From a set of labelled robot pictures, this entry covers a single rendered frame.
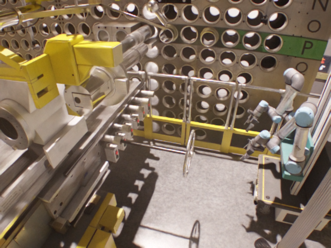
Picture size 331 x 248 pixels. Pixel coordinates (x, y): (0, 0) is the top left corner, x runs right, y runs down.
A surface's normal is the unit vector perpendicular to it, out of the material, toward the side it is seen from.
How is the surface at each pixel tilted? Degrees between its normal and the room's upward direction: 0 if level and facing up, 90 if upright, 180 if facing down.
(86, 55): 90
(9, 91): 90
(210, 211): 0
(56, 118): 68
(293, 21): 90
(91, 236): 0
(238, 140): 90
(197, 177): 0
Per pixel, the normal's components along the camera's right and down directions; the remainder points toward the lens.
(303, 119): -0.70, 0.30
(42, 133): 0.89, -0.16
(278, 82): -0.28, 0.56
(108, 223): 0.00, -0.81
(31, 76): 0.96, 0.16
